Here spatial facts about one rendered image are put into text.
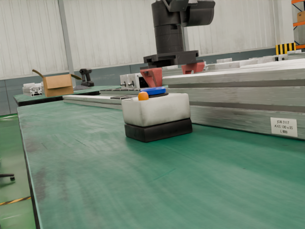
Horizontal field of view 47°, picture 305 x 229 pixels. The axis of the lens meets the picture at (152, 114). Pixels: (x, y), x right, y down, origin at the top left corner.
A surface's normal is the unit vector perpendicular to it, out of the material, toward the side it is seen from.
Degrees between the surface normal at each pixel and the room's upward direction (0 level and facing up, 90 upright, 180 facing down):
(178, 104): 90
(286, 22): 90
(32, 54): 90
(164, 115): 90
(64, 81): 69
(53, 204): 0
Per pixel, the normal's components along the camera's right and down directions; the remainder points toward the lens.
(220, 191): -0.12, -0.99
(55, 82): 0.27, -0.29
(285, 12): 0.36, 0.07
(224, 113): -0.89, 0.17
